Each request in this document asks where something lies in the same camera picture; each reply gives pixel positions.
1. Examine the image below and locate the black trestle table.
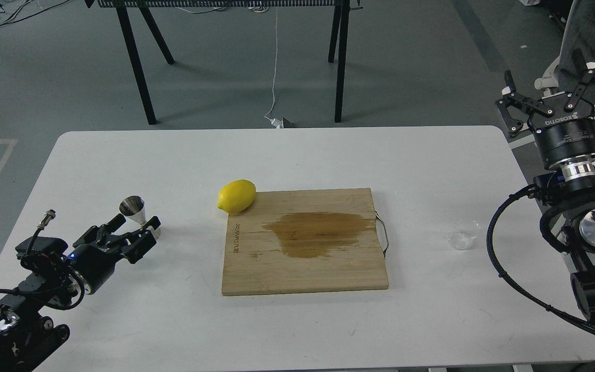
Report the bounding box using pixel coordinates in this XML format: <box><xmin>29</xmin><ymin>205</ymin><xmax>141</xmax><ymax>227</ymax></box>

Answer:
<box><xmin>84</xmin><ymin>1</ymin><xmax>362</xmax><ymax>127</ymax></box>

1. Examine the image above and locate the small clear glass cup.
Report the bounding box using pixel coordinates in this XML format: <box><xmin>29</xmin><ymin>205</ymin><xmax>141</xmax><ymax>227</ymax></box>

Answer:
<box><xmin>446</xmin><ymin>219</ymin><xmax>481</xmax><ymax>251</ymax></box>

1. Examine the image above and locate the white office chair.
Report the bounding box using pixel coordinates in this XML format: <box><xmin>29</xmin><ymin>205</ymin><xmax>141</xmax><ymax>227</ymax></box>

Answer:
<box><xmin>507</xmin><ymin>54</ymin><xmax>577</xmax><ymax>150</ymax></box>

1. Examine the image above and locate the bamboo cutting board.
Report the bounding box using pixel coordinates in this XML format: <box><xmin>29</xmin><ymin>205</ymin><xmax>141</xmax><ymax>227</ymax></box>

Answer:
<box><xmin>221</xmin><ymin>188</ymin><xmax>389</xmax><ymax>296</ymax></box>

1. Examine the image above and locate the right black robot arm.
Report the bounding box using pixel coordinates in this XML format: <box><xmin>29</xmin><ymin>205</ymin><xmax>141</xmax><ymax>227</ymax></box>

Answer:
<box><xmin>486</xmin><ymin>49</ymin><xmax>595</xmax><ymax>336</ymax></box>

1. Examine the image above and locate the steel double jigger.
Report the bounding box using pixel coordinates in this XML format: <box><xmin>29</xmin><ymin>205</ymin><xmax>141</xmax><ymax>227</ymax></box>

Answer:
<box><xmin>119</xmin><ymin>195</ymin><xmax>161</xmax><ymax>240</ymax></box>

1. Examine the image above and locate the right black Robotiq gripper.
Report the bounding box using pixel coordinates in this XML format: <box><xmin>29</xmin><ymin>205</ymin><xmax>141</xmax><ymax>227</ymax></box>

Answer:
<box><xmin>494</xmin><ymin>50</ymin><xmax>595</xmax><ymax>170</ymax></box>

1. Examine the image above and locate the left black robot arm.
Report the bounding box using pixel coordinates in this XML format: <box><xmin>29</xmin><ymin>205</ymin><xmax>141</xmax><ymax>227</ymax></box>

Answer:
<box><xmin>0</xmin><ymin>213</ymin><xmax>161</xmax><ymax>371</ymax></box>

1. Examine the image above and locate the yellow lemon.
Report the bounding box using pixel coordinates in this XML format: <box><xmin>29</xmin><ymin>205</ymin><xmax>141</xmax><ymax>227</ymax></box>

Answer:
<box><xmin>216</xmin><ymin>179</ymin><xmax>257</xmax><ymax>214</ymax></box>

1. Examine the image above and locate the white hanging cable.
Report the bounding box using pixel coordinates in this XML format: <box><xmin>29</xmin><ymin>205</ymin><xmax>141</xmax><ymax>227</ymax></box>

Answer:
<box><xmin>263</xmin><ymin>5</ymin><xmax>295</xmax><ymax>129</ymax></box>

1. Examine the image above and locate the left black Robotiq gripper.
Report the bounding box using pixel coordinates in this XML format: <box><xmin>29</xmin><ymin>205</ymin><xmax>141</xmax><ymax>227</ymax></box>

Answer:
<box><xmin>68</xmin><ymin>213</ymin><xmax>161</xmax><ymax>295</ymax></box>

